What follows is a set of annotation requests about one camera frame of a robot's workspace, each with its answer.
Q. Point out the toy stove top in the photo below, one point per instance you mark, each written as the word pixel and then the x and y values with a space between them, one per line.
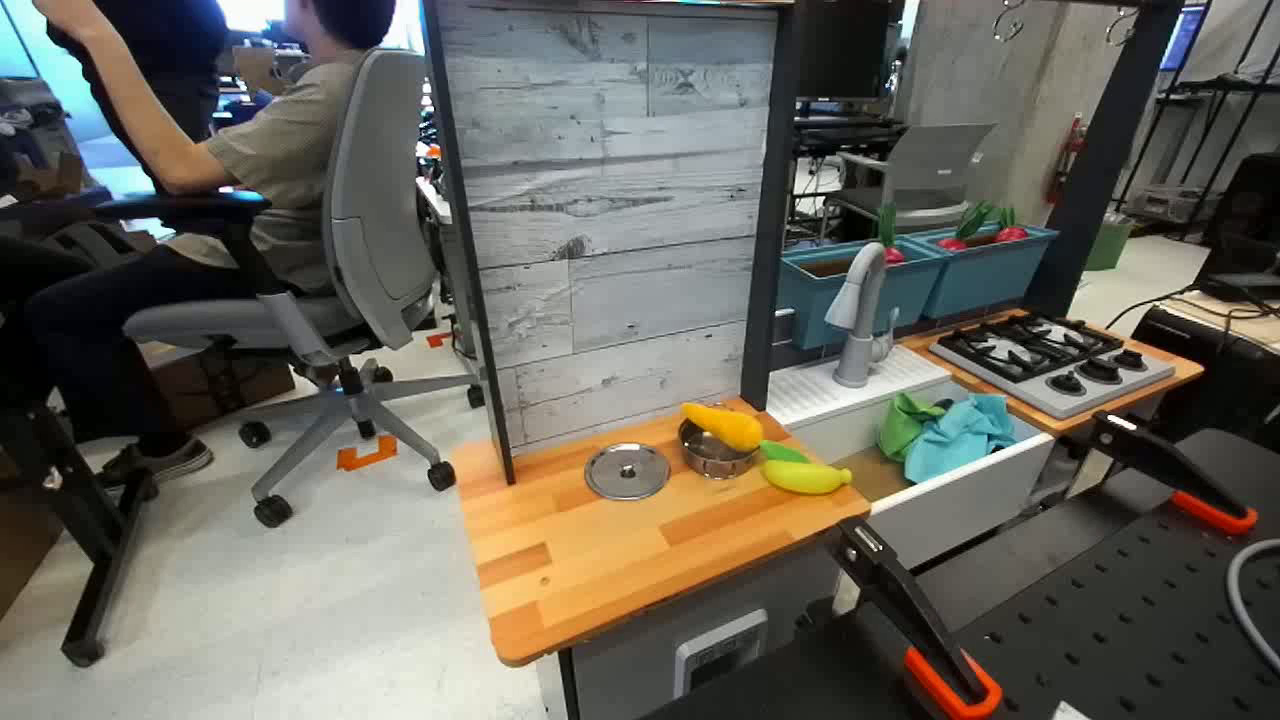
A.
pixel 1052 364

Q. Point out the grey office chair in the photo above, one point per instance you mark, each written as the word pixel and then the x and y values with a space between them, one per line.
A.
pixel 379 286

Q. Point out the black orange clamp far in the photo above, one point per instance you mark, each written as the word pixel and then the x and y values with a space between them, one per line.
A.
pixel 1191 486

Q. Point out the green cloth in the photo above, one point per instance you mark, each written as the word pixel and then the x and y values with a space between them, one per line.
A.
pixel 905 421

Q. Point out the teal cloth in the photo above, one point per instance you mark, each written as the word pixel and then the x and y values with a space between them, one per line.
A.
pixel 971 429

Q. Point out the black orange clamp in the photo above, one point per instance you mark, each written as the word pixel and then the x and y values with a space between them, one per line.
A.
pixel 937 670
pixel 1191 486

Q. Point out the toy radish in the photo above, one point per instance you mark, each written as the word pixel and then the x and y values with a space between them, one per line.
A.
pixel 984 225
pixel 885 231

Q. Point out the silver pot lid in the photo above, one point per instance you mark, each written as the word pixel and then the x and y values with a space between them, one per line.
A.
pixel 625 474

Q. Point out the toy radish left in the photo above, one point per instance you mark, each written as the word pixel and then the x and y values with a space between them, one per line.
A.
pixel 885 231

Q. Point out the yellow green toy corn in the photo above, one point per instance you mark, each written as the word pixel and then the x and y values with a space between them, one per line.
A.
pixel 797 474

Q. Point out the black orange clamp near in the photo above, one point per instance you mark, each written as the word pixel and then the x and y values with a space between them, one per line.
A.
pixel 937 670

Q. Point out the small silver pot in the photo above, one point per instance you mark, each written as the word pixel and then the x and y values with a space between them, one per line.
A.
pixel 709 459

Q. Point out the grey wood backsplash panel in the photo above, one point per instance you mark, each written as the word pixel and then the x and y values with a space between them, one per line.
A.
pixel 614 158

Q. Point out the yellow toy carrot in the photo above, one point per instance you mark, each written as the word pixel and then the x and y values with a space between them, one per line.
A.
pixel 734 429

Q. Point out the right teal planter box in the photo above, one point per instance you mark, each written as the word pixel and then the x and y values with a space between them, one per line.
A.
pixel 981 279

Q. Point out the toy radish right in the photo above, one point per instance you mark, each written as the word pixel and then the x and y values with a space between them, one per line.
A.
pixel 984 225

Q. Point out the grey toy faucet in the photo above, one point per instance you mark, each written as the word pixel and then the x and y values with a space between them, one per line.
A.
pixel 853 315

